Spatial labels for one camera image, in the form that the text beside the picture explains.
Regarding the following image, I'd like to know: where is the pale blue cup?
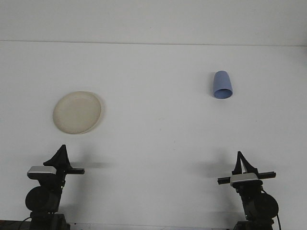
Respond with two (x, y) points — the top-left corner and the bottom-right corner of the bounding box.
(212, 70), (234, 99)

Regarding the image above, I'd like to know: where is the pale round plate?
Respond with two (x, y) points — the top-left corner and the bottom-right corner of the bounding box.
(52, 90), (106, 135)

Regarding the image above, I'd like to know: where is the dark mounting platform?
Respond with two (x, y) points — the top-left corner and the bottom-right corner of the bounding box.
(0, 219), (31, 230)

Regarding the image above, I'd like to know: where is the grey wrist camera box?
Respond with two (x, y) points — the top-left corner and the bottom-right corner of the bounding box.
(230, 173), (262, 187)
(27, 165), (57, 179)

